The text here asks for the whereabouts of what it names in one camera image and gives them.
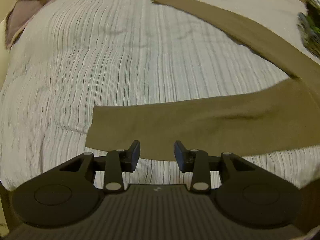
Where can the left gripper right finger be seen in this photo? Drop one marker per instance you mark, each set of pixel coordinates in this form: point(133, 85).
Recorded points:
point(197, 162)

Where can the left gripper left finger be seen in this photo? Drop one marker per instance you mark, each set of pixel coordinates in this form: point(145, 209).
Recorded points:
point(117, 162)

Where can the mauve pink pillow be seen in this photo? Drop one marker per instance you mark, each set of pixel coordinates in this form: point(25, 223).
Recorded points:
point(18, 18)

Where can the green folded garment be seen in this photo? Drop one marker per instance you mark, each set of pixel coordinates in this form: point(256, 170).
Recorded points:
point(308, 25)

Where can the olive brown t-shirt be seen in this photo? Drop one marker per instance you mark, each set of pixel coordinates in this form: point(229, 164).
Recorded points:
point(282, 117)

